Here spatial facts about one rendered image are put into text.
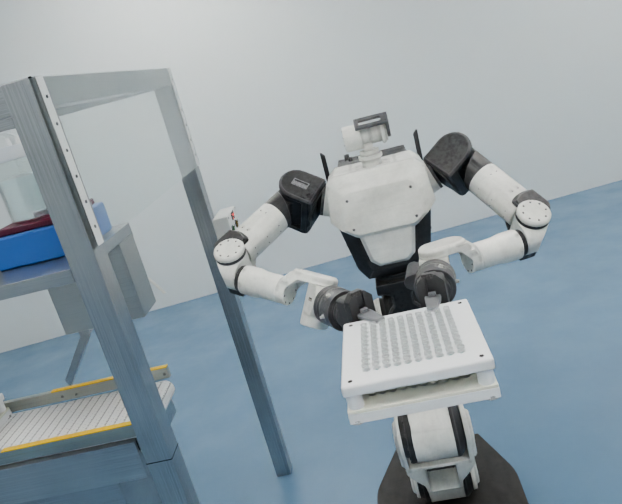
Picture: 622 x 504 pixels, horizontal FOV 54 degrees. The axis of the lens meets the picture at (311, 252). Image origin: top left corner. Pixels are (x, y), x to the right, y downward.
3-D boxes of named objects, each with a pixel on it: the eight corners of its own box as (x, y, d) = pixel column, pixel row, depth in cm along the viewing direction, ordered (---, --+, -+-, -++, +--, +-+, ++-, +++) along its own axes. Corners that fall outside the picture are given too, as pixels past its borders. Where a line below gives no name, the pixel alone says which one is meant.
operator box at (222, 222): (253, 267, 244) (234, 205, 237) (248, 282, 228) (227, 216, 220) (238, 271, 245) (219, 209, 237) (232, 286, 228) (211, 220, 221)
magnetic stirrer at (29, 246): (113, 227, 158) (101, 193, 155) (81, 252, 137) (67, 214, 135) (41, 245, 160) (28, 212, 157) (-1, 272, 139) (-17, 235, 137)
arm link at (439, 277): (454, 270, 120) (453, 250, 131) (405, 278, 122) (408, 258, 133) (465, 328, 123) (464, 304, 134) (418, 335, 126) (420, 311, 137)
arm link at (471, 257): (431, 290, 138) (485, 273, 141) (424, 253, 136) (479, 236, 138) (420, 282, 145) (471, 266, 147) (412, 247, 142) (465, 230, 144)
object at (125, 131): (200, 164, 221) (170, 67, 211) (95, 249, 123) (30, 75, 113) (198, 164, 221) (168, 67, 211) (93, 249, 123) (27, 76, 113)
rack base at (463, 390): (501, 397, 98) (498, 384, 97) (350, 425, 101) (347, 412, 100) (473, 330, 121) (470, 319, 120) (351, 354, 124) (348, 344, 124)
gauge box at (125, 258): (156, 301, 167) (132, 232, 161) (145, 316, 157) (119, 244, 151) (81, 318, 169) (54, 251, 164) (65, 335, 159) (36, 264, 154)
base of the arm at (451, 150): (450, 206, 169) (431, 175, 174) (492, 180, 166) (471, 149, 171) (436, 184, 156) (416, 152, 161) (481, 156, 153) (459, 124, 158)
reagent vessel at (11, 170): (87, 199, 152) (59, 124, 147) (61, 214, 137) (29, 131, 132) (30, 213, 153) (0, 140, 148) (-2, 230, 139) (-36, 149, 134)
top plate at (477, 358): (496, 369, 96) (494, 358, 96) (343, 399, 100) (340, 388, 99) (468, 307, 119) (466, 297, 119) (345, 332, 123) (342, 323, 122)
